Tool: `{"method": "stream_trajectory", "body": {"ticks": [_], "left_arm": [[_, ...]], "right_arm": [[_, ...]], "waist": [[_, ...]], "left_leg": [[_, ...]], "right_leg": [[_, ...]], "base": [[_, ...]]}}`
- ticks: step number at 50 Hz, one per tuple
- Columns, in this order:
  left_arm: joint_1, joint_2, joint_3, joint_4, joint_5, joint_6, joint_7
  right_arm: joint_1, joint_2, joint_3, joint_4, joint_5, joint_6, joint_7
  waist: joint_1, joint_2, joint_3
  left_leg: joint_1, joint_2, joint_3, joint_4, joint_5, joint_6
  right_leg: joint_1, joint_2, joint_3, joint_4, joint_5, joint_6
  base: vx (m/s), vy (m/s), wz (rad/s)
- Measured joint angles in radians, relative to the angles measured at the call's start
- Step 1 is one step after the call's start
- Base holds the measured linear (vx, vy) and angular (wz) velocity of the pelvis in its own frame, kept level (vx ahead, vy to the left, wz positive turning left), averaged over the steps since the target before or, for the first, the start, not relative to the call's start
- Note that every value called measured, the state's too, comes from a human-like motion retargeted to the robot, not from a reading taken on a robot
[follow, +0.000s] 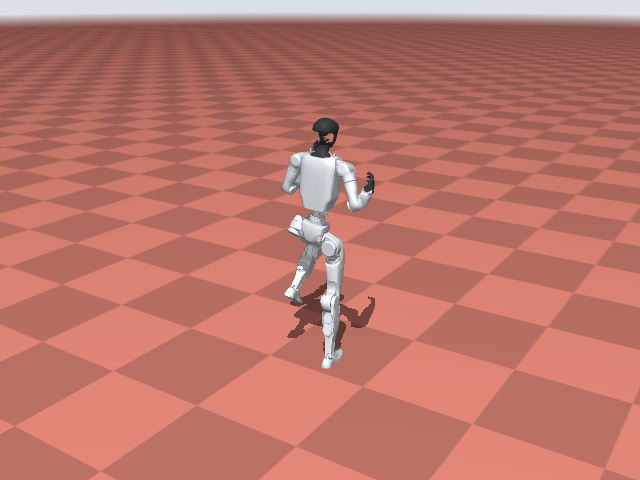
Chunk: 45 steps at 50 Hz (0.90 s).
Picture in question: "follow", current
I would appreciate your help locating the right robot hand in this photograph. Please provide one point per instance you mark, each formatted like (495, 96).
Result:
(371, 184)

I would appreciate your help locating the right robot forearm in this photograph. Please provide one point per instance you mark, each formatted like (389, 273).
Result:
(364, 198)

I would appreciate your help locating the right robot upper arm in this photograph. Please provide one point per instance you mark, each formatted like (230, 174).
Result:
(347, 171)

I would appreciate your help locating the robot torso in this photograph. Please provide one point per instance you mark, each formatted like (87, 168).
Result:
(319, 190)

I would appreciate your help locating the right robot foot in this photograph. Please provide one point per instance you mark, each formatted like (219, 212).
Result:
(327, 363)

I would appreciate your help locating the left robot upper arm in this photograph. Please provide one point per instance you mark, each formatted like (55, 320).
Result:
(292, 173)

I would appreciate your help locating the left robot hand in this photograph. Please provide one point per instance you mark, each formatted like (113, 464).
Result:
(316, 142)

